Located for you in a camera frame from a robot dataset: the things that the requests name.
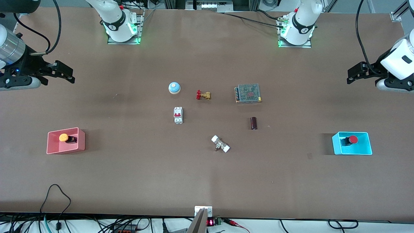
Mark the grey camera mount strut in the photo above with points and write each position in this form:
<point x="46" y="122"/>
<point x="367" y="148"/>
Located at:
<point x="198" y="225"/>

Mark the cyan plastic bin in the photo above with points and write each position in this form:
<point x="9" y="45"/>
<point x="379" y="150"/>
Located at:
<point x="357" y="149"/>

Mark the red clip lead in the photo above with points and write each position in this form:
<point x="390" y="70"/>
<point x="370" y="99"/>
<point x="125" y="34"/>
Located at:
<point x="234" y="223"/>

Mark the red push button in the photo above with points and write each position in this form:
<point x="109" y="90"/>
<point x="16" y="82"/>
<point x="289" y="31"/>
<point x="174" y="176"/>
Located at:
<point x="352" y="139"/>

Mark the white red circuit breaker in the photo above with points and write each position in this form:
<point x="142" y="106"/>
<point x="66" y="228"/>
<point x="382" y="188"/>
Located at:
<point x="178" y="115"/>

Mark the pink plastic bin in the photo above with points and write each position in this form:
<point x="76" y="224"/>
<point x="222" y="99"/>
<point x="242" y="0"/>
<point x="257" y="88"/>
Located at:
<point x="69" y="149"/>

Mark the metal fitting with white ends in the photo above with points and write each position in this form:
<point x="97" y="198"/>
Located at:
<point x="220" y="144"/>

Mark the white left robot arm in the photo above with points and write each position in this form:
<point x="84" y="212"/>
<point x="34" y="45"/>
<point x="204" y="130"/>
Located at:
<point x="302" y="22"/>

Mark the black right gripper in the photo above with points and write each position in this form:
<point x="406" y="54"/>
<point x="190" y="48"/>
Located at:
<point x="29" y="64"/>

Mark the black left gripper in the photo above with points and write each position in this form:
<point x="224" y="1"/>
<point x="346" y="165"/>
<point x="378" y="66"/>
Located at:
<point x="376" y="70"/>

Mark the white metal edge bracket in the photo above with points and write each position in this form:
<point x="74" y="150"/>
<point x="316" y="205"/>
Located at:
<point x="198" y="209"/>

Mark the blue white round bell button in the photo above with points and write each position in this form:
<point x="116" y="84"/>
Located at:
<point x="174" y="88"/>

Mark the metal mesh power supply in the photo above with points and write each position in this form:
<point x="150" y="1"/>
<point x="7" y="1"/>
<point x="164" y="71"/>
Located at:
<point x="248" y="93"/>

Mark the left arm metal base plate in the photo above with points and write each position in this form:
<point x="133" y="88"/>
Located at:
<point x="307" y="45"/>

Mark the aluminium profile frame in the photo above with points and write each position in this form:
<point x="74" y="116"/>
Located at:
<point x="398" y="13"/>

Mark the red digit display module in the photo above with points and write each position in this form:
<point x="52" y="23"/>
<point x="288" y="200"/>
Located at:
<point x="214" y="222"/>

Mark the yellow push button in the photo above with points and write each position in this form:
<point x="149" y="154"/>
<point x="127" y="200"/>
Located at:
<point x="63" y="137"/>

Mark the dark brown cylindrical capacitor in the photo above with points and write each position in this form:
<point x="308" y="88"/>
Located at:
<point x="254" y="123"/>

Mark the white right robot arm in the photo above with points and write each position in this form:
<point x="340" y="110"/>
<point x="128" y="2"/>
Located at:
<point x="116" y="21"/>

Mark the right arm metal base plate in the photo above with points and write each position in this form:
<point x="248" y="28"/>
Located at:
<point x="139" y="30"/>

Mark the lit device on rack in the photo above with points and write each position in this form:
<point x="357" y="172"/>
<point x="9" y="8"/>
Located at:
<point x="208" y="5"/>

